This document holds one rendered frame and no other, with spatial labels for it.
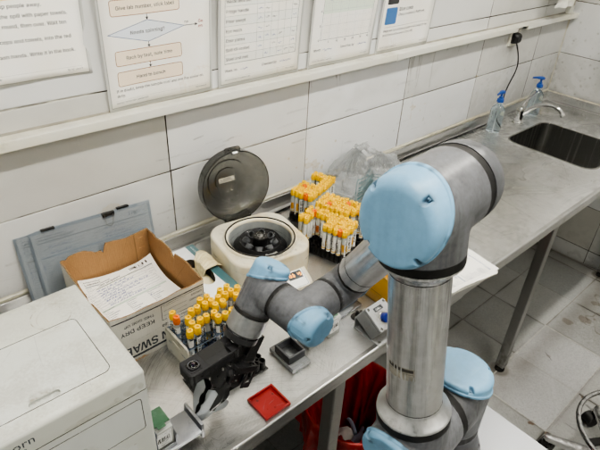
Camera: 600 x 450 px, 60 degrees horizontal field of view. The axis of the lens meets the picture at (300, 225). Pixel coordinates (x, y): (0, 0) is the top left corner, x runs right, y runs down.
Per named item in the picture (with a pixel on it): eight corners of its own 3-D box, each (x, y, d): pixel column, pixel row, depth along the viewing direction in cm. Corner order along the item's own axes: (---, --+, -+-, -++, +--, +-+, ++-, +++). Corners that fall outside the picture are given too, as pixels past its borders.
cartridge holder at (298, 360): (293, 374, 121) (293, 363, 119) (269, 352, 127) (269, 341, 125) (310, 363, 124) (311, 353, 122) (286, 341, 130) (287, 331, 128)
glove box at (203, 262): (208, 322, 134) (206, 295, 129) (162, 277, 149) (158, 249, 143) (247, 303, 141) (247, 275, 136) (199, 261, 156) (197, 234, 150)
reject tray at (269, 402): (266, 421, 110) (266, 419, 110) (246, 401, 114) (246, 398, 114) (290, 404, 114) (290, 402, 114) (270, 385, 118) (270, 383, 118)
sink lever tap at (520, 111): (554, 137, 250) (563, 109, 242) (509, 121, 264) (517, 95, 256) (570, 129, 259) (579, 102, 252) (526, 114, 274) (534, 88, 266)
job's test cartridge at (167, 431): (155, 455, 98) (152, 435, 95) (144, 438, 101) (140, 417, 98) (175, 443, 101) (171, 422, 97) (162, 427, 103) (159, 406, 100)
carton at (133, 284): (117, 371, 119) (107, 323, 111) (68, 305, 137) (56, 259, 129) (209, 324, 134) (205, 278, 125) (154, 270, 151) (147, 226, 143)
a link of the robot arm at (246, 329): (249, 322, 97) (224, 300, 102) (239, 344, 98) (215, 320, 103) (276, 322, 103) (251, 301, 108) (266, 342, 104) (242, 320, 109)
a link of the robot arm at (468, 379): (493, 412, 98) (511, 362, 90) (456, 460, 89) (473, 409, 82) (437, 377, 104) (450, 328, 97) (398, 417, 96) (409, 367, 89)
